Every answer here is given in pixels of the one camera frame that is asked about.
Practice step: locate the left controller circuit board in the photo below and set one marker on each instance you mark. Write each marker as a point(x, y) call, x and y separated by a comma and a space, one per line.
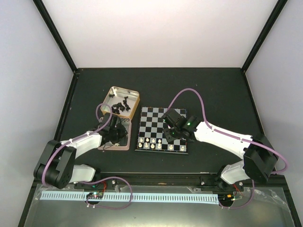
point(94, 195)

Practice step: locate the pile of black chess pieces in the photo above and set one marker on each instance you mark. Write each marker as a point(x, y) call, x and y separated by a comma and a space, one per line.
point(121, 106)

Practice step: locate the black and grey chessboard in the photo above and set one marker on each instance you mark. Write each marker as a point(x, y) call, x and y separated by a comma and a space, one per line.
point(151, 126)

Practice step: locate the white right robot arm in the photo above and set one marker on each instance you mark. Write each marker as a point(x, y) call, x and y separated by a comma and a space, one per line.
point(257, 159)

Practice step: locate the light blue slotted cable duct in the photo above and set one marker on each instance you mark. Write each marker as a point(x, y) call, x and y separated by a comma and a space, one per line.
point(133, 197)

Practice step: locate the black mounting rail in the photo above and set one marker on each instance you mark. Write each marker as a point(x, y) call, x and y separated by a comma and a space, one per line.
point(157, 179)

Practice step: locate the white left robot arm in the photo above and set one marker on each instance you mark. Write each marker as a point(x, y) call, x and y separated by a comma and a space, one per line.
point(56, 166)

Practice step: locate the controller circuit board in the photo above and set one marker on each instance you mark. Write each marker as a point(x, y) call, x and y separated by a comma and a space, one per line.
point(94, 195)
point(229, 197)

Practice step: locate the pink metal tin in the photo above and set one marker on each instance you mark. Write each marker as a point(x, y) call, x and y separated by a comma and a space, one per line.
point(124, 143)

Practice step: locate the right controller circuit board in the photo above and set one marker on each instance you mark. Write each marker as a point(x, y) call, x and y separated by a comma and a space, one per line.
point(229, 197)

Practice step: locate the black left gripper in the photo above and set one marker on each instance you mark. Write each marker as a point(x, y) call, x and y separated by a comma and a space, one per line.
point(123, 133)

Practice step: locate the gold metal tin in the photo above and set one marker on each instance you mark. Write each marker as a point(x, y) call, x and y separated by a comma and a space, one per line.
point(121, 101)

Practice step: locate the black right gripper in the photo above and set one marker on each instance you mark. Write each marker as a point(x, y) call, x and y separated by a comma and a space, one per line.
point(169, 137)

